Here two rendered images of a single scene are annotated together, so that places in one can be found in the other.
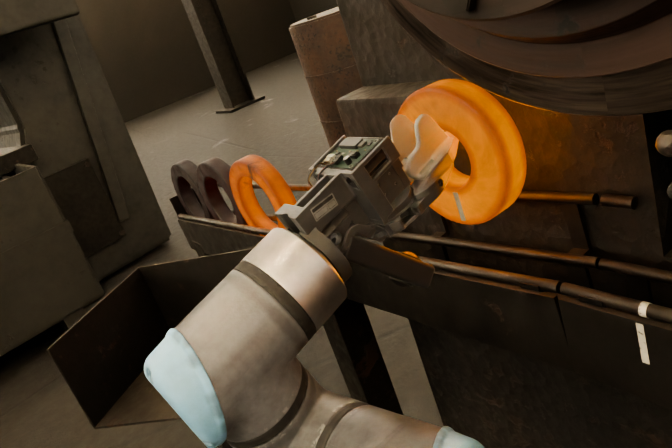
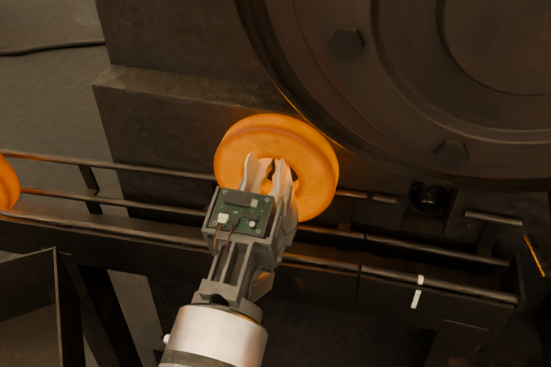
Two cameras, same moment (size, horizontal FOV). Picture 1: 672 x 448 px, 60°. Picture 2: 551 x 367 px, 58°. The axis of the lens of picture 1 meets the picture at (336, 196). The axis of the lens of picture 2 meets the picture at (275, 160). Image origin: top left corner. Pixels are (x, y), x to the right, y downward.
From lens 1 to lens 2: 0.39 m
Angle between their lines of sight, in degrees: 44
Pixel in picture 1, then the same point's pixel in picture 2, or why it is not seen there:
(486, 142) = (322, 175)
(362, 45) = (120, 28)
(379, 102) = (159, 98)
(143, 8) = not seen: outside the picture
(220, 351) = not seen: outside the picture
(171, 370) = not seen: outside the picture
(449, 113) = (290, 151)
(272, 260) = (228, 348)
